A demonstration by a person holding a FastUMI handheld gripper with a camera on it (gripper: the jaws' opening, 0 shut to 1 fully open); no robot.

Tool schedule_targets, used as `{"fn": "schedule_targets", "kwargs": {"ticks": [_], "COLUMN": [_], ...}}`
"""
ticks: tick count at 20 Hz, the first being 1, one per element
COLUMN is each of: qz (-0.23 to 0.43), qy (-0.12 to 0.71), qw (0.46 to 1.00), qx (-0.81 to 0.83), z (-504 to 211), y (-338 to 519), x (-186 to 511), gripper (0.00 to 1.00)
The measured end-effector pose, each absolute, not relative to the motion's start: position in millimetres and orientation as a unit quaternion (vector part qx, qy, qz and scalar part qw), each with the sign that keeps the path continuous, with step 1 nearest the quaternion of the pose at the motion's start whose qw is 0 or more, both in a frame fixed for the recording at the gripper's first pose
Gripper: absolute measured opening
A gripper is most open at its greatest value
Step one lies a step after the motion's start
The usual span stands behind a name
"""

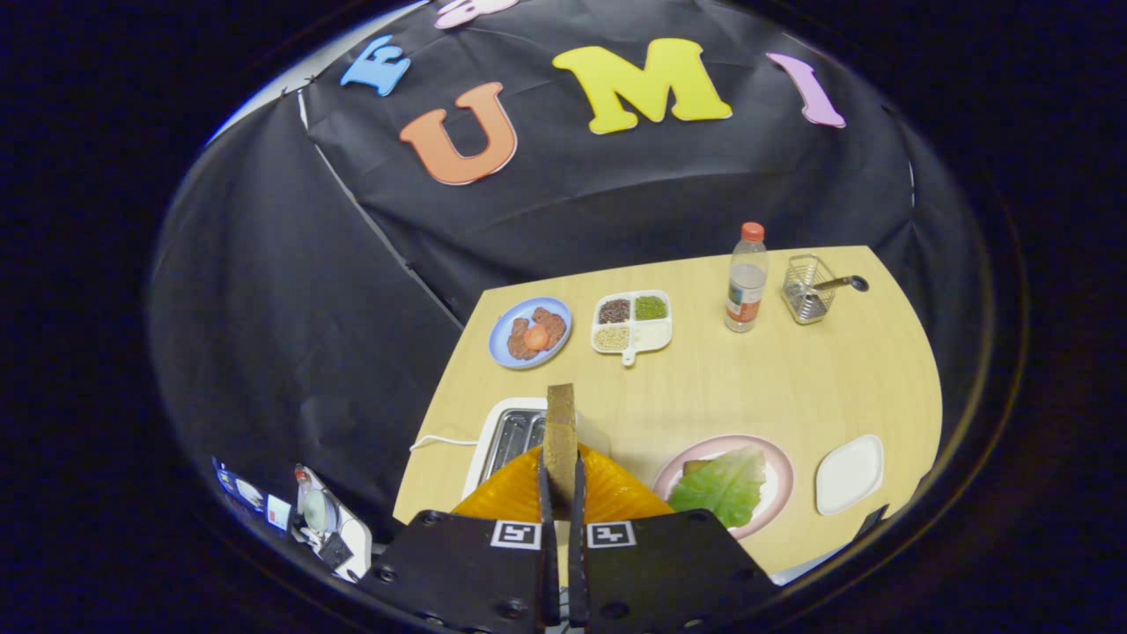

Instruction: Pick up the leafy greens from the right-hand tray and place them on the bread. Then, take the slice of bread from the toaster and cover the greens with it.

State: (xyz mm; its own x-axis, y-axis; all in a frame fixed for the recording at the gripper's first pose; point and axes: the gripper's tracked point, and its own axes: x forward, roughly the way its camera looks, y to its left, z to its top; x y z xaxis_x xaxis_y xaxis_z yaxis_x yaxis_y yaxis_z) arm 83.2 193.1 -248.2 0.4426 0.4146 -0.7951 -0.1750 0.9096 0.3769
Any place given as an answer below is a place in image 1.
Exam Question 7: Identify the white power cable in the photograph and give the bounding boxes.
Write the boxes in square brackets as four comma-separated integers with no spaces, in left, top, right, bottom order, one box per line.
[409,433,481,453]

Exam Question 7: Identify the black angular object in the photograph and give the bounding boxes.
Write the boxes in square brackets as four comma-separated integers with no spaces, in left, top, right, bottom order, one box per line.
[850,504,890,540]

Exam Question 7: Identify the blue white printed cards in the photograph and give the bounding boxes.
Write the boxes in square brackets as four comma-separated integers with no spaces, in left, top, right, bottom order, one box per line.
[211,456,293,532]

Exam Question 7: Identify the green lettuce leaf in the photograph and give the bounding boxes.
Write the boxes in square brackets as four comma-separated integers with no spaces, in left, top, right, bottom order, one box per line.
[667,446,768,529]

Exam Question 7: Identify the clear bottle with orange cap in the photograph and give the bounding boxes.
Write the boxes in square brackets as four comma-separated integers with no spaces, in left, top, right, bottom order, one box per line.
[725,222,769,334]

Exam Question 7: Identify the white sectioned tray with seeds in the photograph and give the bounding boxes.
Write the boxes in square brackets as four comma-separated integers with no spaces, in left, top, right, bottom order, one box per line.
[591,290,674,367]

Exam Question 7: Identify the pink round plate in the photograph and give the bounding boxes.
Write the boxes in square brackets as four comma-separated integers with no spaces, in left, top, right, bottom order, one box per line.
[652,433,795,541]

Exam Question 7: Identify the blue round plate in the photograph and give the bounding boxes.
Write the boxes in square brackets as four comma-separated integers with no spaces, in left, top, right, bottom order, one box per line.
[488,296,573,370]

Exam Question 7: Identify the round-topped brown bread slice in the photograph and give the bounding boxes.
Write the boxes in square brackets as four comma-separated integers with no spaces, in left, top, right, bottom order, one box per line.
[543,383,579,507]

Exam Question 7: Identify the white toaster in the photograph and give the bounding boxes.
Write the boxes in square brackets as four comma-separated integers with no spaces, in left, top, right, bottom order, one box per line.
[461,396,610,503]

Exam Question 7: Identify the white square plate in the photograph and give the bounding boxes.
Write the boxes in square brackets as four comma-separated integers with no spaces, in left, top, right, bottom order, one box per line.
[814,434,885,517]

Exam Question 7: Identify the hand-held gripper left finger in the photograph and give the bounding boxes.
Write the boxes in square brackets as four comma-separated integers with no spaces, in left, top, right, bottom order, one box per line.
[370,445,561,634]

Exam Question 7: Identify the white plastic device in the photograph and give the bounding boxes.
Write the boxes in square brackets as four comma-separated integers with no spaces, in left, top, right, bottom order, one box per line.
[293,464,372,584]

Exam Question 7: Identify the metal wire basket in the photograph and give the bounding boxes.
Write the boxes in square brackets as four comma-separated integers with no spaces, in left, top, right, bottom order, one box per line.
[782,254,837,326]

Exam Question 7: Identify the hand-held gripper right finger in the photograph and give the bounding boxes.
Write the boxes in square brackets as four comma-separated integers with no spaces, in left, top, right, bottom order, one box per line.
[568,445,780,634]

